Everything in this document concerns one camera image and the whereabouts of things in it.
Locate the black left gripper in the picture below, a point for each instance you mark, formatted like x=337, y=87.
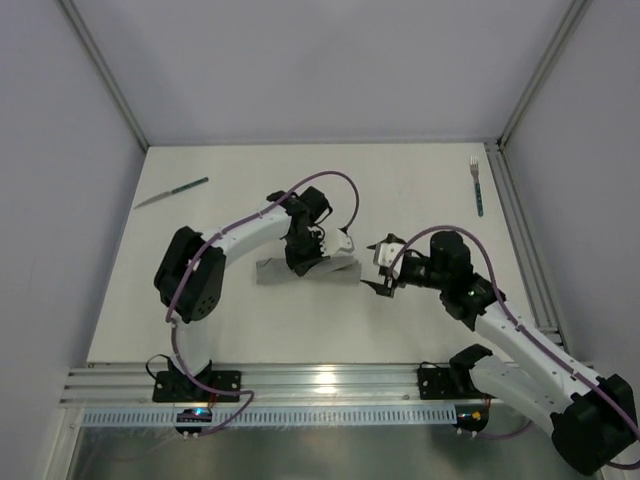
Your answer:
x=302, y=257

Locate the aluminium rail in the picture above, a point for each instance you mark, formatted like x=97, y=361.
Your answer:
x=536, y=287
x=124, y=384

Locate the aluminium right side rail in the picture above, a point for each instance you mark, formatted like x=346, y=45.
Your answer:
x=536, y=287

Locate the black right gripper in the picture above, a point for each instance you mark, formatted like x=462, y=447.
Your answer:
x=391, y=282

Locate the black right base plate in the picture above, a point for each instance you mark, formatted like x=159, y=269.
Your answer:
x=445, y=382

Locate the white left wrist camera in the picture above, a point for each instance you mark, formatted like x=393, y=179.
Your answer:
x=337, y=243

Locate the left corner frame post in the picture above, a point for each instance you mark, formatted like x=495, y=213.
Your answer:
x=83, y=34

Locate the knife with green handle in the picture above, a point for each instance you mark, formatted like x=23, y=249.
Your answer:
x=172, y=192

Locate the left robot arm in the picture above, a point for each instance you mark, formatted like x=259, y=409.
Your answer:
x=190, y=279

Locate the controller board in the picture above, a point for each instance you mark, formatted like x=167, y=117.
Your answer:
x=192, y=422
x=471, y=419

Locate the corner frame post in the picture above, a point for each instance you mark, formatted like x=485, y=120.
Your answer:
x=83, y=34
x=565, y=30

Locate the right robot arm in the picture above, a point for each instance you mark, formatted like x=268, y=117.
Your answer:
x=590, y=419

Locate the fork with green handle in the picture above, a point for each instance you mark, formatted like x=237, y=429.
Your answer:
x=474, y=170

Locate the aluminium front rail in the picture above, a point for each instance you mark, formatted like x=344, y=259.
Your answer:
x=124, y=384

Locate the grey cloth napkin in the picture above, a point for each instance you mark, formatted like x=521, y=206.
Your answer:
x=341, y=270

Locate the left controller board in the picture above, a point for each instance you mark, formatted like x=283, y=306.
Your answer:
x=192, y=422

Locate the slotted grey cable duct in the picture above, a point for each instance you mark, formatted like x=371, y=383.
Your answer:
x=279, y=416

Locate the right corner frame post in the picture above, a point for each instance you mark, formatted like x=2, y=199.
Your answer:
x=565, y=30

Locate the right controller board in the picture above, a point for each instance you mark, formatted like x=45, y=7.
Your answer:
x=471, y=419

